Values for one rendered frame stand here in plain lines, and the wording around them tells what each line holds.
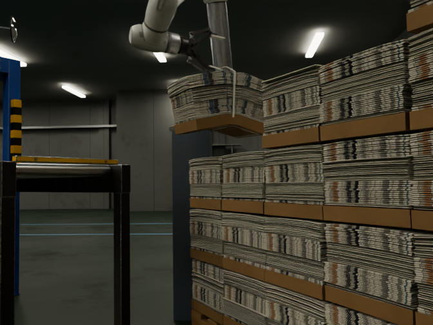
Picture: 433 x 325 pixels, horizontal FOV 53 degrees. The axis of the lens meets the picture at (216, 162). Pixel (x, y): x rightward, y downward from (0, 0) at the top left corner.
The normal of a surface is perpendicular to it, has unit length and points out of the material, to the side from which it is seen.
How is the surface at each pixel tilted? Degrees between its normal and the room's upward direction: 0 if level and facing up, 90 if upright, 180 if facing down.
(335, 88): 90
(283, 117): 90
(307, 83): 90
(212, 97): 92
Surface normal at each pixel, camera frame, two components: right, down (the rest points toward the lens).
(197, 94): 0.39, 0.00
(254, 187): -0.87, -0.01
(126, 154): -0.07, -0.04
